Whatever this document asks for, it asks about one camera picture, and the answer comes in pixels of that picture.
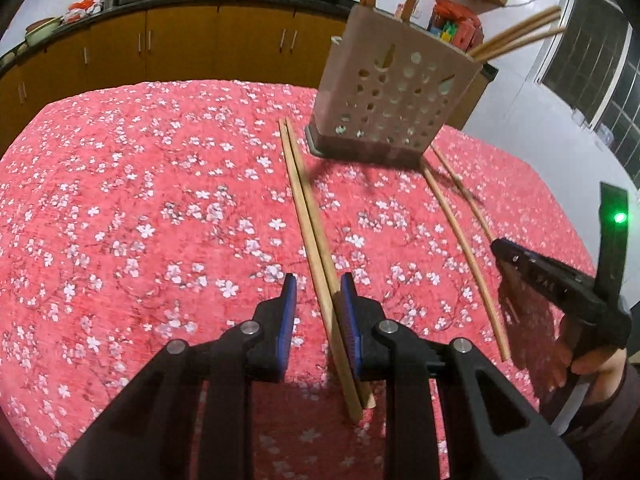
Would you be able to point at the person's right hand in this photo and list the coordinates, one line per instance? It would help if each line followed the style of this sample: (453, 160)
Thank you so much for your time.
(607, 364)

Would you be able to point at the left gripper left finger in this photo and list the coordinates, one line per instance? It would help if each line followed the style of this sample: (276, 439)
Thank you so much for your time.
(190, 408)

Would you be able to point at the green bowl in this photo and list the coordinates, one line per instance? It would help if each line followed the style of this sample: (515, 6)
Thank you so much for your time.
(41, 30)

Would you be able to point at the red plastic bag on counter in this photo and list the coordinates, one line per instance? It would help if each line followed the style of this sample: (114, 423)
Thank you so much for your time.
(81, 9)

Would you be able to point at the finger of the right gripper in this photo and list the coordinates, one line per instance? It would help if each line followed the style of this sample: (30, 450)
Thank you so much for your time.
(506, 251)

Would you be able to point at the red floral tablecloth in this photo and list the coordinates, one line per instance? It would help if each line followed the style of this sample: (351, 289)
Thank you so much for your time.
(135, 215)

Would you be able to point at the beige perforated utensil holder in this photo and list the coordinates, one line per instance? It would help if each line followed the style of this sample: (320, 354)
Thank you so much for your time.
(387, 89)

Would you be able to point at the right barred window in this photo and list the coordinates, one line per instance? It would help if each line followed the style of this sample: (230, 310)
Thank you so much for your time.
(594, 69)

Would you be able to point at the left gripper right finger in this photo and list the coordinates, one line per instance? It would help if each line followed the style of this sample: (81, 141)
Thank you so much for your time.
(491, 430)

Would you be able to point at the lower wooden base cabinets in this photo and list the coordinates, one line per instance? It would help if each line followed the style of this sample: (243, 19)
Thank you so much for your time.
(247, 43)

